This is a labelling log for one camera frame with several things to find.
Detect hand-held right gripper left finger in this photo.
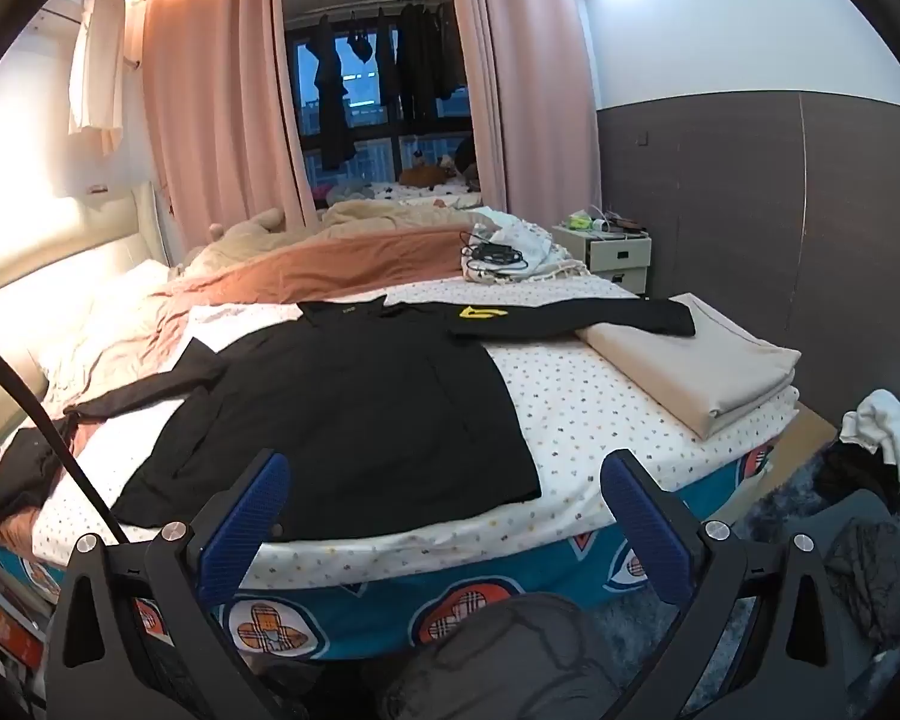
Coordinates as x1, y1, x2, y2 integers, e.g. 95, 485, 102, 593
45, 448, 293, 720

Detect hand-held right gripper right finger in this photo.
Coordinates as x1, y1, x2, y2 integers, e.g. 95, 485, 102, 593
600, 448, 871, 720

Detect large black shirt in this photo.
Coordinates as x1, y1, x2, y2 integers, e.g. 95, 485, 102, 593
64, 300, 545, 541

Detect dark clothes pile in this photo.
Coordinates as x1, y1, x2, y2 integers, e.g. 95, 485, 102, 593
802, 435, 900, 661

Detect bed with dotted sheet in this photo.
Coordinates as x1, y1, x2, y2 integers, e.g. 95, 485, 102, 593
0, 187, 803, 665

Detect dark fluffy rug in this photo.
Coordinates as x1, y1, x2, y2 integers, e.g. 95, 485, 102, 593
592, 457, 900, 720

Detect folded beige cloth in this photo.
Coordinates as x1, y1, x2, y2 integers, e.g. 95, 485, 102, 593
574, 292, 802, 440

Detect person's leg in grey pants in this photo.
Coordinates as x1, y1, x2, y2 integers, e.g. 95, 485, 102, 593
379, 592, 625, 720

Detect black garment with yellow print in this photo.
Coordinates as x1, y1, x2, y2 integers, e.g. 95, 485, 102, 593
382, 297, 697, 344

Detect folded dark garment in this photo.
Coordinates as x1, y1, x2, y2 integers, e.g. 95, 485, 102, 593
0, 420, 77, 530

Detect white pillow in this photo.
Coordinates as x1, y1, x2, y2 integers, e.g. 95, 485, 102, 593
37, 259, 175, 400

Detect orange-pink blanket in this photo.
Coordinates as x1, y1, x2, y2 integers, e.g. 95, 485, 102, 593
45, 221, 496, 425

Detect white crumpled cloth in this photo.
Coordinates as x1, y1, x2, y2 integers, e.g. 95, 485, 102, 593
840, 388, 900, 485

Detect white nightstand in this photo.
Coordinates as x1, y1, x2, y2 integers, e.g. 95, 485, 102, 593
553, 221, 653, 293

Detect beige plush toy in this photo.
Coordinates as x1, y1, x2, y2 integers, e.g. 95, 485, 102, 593
206, 206, 287, 242

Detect white frilly cloth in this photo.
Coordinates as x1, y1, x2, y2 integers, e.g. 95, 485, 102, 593
461, 214, 593, 287

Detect white padded headboard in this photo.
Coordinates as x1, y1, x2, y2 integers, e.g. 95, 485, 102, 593
0, 180, 170, 391

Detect cream blanket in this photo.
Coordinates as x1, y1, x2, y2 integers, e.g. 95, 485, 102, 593
187, 199, 488, 256

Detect brown plush toy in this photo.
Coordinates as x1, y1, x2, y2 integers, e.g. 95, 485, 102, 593
399, 157, 455, 188

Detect pink curtain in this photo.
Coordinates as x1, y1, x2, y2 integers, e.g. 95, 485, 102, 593
141, 0, 325, 256
450, 0, 605, 241

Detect dark hanging garment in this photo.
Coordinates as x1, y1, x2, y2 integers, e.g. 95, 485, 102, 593
311, 11, 358, 173

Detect white hanging shirt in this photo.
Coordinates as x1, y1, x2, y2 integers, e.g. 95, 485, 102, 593
66, 0, 128, 158

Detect dark hanging garments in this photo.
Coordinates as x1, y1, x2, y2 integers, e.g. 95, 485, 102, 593
396, 0, 470, 140

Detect black cable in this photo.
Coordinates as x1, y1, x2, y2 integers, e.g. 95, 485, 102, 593
0, 331, 130, 545

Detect black device with cables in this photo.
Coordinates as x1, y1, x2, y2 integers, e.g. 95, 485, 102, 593
461, 236, 530, 272

